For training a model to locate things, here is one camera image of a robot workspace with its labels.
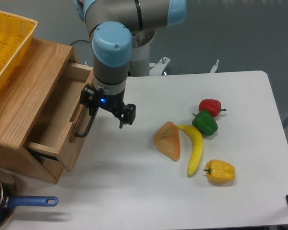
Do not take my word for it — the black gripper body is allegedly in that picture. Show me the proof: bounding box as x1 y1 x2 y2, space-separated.
95 91 124 118

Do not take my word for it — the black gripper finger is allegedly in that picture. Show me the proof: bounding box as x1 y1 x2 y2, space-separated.
118 103 136 129
80 84 102 115

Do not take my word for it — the wooden top drawer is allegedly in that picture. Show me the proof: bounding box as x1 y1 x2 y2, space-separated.
24 62 93 172

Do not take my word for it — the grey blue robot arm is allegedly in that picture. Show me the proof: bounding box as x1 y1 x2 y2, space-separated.
74 0 187 130

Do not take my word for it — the wooden drawer cabinet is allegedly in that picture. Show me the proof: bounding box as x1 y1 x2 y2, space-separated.
0 38 77 184

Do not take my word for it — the orange bread slice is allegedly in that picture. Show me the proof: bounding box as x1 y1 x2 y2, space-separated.
153 121 180 162

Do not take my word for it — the yellow banana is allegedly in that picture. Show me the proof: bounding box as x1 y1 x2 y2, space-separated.
178 125 204 177

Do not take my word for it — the green bell pepper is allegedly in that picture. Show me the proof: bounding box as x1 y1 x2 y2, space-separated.
192 110 218 136

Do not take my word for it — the red bell pepper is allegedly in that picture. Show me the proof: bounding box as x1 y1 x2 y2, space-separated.
199 99 226 117

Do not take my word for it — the yellow plastic basket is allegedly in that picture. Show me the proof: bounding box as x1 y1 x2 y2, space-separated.
0 11 38 91

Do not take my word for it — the yellow bell pepper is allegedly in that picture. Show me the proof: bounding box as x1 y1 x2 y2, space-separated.
204 159 236 183

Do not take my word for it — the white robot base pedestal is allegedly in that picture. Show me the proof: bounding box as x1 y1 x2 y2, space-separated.
129 29 156 77

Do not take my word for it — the white table frame bracket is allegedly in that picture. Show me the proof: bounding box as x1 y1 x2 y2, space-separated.
149 57 171 76

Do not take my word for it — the blue handled frying pan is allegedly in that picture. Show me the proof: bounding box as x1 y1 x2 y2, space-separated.
0 170 59 227

